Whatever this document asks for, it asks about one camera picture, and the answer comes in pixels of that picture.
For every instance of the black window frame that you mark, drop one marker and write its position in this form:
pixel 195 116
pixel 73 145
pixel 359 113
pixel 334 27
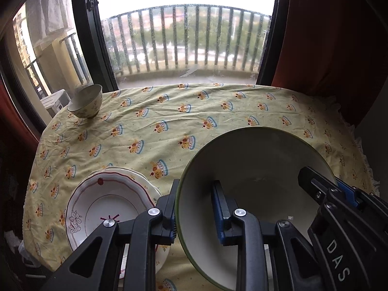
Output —
pixel 94 51

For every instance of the red-rimmed white plate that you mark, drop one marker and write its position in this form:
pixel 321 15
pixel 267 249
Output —
pixel 103 197

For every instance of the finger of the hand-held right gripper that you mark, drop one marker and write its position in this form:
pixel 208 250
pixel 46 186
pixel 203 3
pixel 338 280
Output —
pixel 348 194
pixel 316 183

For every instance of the white slatted box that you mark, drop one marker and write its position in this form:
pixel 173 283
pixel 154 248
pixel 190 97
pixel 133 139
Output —
pixel 56 101

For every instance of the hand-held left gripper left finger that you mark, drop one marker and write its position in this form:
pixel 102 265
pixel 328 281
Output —
pixel 173 221

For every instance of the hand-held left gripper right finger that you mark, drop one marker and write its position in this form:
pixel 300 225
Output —
pixel 218 215

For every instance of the grey balcony railing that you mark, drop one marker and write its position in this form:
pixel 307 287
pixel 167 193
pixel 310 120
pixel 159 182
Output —
pixel 194 36

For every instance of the white plastic bag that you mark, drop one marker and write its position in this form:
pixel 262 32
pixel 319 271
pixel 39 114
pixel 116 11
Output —
pixel 25 248

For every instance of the white hanging cloth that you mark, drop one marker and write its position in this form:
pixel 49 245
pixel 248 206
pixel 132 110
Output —
pixel 51 12

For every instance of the black window latch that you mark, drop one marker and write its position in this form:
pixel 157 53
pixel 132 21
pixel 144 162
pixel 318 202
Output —
pixel 90 4

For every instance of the yellow printed tablecloth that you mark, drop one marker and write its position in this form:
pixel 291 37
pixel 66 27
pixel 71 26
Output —
pixel 182 118

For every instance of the large green-rimmed bowl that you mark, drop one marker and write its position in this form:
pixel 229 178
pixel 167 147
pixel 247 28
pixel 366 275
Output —
pixel 257 163

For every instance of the large floral cream bowl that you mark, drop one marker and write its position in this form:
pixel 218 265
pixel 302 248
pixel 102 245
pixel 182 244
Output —
pixel 88 109

